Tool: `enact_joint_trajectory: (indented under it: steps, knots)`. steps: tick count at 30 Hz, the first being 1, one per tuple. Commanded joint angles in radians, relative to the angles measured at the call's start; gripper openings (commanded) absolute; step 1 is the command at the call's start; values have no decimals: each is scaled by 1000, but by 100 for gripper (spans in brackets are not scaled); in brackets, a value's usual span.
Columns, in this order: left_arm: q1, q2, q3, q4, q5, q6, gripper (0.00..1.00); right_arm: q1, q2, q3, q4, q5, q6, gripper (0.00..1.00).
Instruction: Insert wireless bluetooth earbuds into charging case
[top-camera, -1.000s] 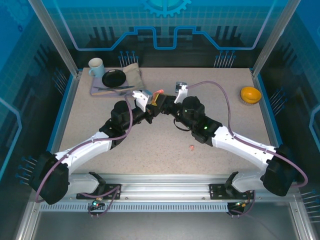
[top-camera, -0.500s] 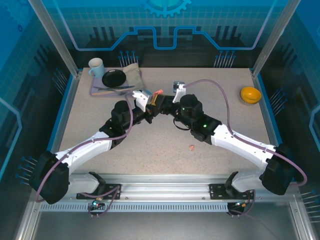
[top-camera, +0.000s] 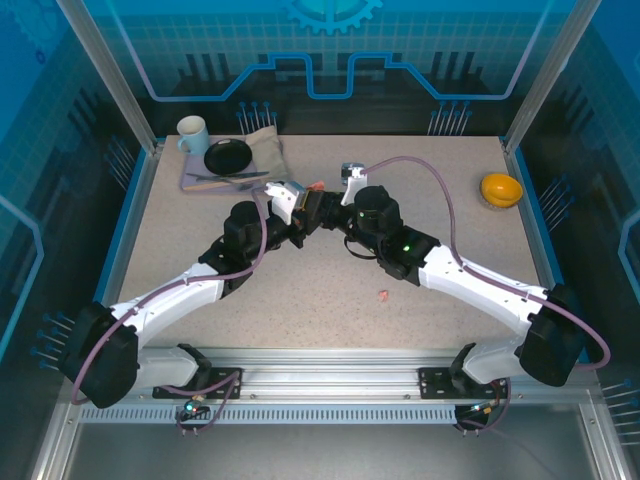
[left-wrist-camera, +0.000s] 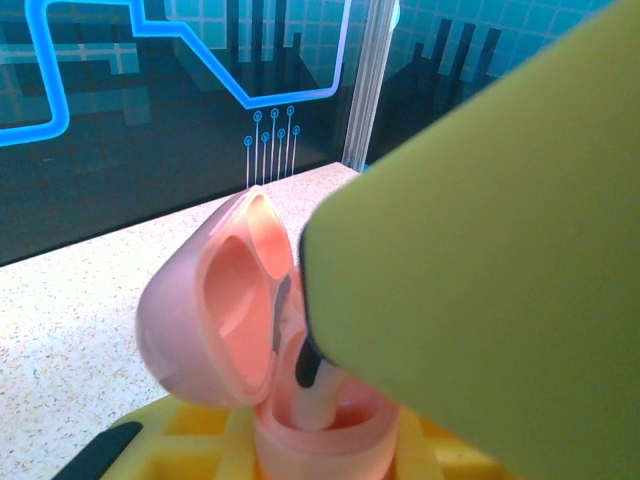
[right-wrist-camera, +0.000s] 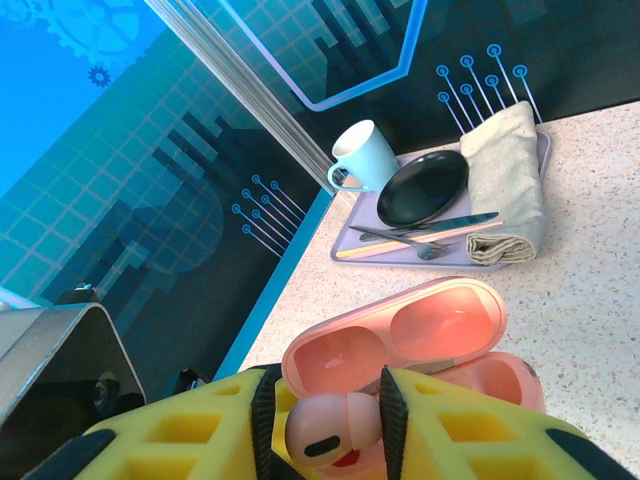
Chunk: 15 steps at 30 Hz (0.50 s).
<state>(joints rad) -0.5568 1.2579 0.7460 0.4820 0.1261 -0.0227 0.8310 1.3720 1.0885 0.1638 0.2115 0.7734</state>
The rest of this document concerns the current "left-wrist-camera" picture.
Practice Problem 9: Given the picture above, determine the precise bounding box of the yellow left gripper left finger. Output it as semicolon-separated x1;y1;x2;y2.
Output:
49;399;261;480

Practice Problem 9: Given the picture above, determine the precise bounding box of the pink wireless earbud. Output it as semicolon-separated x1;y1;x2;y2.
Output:
293;342;342;432

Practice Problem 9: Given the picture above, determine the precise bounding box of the aluminium frame post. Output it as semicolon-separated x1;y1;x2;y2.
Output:
342;0;401;174

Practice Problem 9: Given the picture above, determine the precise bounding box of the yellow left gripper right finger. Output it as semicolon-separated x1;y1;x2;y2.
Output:
387;407;509;480

